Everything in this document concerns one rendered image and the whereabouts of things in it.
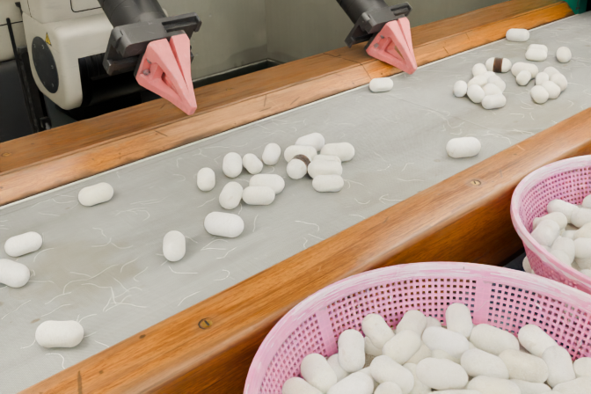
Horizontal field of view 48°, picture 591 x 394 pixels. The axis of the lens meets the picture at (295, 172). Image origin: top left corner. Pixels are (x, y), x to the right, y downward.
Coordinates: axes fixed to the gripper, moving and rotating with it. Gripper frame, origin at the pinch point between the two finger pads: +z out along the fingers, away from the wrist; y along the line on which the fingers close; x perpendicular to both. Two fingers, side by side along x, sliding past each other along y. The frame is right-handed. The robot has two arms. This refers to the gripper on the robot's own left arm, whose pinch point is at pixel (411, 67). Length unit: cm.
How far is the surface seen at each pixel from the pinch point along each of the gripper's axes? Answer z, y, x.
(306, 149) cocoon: 8.8, -31.0, -7.0
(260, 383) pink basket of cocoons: 28, -57, -23
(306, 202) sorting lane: 15.1, -36.9, -9.6
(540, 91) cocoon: 15.1, 2.9, -12.2
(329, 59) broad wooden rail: -8.6, -6.6, 6.2
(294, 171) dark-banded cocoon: 11.1, -34.8, -7.9
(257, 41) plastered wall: -119, 120, 164
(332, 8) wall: -96, 127, 118
